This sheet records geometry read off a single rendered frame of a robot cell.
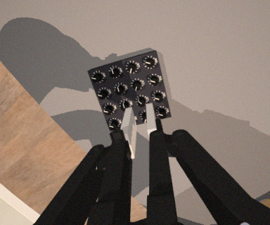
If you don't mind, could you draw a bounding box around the dark grey knob box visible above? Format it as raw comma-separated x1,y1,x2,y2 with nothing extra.
87,51,171,131

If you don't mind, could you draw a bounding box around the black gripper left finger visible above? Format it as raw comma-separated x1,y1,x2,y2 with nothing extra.
33,107,137,225

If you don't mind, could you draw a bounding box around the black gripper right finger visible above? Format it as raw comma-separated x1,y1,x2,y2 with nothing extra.
146,103,270,225

